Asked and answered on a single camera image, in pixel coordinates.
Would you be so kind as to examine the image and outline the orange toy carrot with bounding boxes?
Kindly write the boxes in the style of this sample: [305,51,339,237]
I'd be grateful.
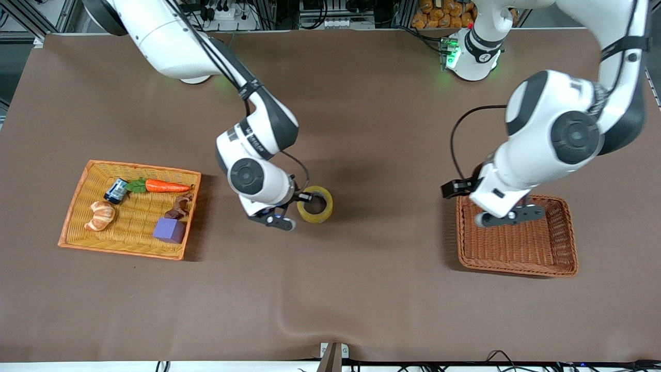
[127,178,195,195]

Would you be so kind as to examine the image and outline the brown wicker basket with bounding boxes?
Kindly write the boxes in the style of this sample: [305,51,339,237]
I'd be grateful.
[455,193,579,278]

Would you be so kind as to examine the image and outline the metal table edge bracket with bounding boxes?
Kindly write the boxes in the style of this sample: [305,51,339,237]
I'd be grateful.
[319,342,350,372]

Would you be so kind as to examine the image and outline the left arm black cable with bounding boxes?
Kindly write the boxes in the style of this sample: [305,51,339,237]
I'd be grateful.
[450,0,651,182]

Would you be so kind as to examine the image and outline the brown table cloth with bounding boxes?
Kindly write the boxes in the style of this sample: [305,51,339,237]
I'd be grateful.
[0,28,661,362]

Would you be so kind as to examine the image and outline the toy croissant bread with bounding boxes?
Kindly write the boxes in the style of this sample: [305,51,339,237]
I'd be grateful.
[84,201,116,231]

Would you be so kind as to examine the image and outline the purple cube block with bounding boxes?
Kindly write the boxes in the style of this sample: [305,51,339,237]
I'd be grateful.
[152,218,186,244]

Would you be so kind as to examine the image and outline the blue small can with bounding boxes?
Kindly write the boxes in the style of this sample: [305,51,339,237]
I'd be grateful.
[104,178,129,205]

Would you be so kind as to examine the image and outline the white power strip with plugs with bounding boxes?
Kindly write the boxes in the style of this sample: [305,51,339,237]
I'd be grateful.
[199,0,260,32]

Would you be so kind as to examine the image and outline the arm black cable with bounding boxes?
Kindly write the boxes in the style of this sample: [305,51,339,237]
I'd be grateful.
[450,0,651,182]
[165,0,311,197]

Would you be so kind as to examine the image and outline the orange packaged bread pile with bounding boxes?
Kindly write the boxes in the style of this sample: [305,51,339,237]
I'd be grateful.
[412,0,518,29]

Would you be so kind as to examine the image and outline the black cables along table edge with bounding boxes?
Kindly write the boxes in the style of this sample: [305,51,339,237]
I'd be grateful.
[297,349,661,372]

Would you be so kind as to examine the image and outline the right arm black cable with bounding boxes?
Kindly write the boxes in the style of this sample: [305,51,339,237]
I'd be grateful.
[165,0,311,197]

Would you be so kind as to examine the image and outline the orange-rimmed yellow wicker tray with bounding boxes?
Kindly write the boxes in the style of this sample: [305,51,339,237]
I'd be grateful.
[58,160,202,261]

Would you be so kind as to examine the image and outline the aluminium frame profile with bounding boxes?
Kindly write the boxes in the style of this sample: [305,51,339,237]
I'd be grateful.
[0,0,83,36]

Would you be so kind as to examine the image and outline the brown small figurine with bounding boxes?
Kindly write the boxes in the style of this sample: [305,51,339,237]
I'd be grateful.
[164,192,194,220]

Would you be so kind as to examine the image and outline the yellowish clear tape roll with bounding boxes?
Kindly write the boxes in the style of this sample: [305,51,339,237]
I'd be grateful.
[296,185,334,224]

